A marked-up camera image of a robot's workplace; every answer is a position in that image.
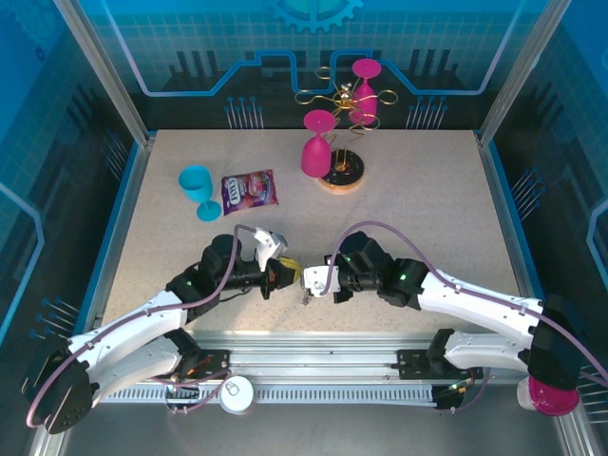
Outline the purple candy bag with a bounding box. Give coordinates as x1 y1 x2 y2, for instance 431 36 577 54
220 168 281 211

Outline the blue plastic wine glass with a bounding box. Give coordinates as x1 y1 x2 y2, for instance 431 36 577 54
178 164 223 223

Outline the pink plastic wine glass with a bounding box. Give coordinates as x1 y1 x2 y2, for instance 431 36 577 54
351 58 383 126
300 109 336 178

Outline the pink and white cup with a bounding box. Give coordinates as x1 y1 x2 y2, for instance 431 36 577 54
516 374 581 418

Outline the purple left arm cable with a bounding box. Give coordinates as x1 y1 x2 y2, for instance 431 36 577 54
26 223 260 428

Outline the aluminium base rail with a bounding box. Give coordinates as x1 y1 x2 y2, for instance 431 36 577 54
142 331 500 387

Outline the gold wire glass rack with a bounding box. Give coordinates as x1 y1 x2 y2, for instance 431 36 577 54
294 66 398 194

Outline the aluminium frame side rail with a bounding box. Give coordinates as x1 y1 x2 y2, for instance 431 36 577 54
35 135 158 456
474 132 598 456

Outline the white slotted cable duct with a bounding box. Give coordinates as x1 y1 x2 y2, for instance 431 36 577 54
102 383 441 406

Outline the aluminium frame post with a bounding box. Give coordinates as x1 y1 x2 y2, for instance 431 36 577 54
474 0 574 148
50 0 158 148

